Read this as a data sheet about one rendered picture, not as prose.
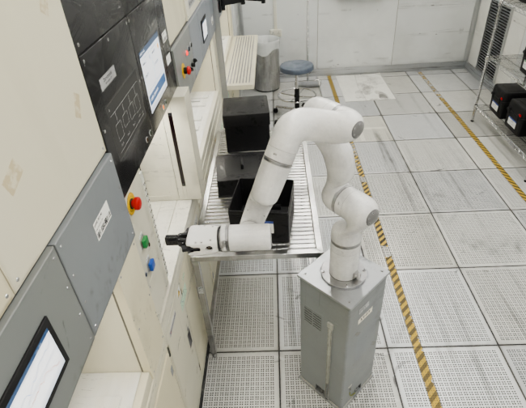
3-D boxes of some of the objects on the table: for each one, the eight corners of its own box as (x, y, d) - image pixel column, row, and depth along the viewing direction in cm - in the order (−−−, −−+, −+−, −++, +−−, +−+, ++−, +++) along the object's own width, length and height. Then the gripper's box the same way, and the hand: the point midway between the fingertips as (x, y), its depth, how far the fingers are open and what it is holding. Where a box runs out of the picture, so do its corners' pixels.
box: (271, 150, 272) (269, 112, 257) (226, 153, 272) (222, 116, 257) (269, 129, 295) (266, 94, 280) (226, 133, 295) (222, 98, 280)
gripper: (223, 214, 140) (167, 216, 141) (219, 244, 128) (158, 247, 129) (226, 231, 144) (171, 234, 145) (222, 263, 132) (163, 265, 133)
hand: (171, 240), depth 137 cm, fingers closed
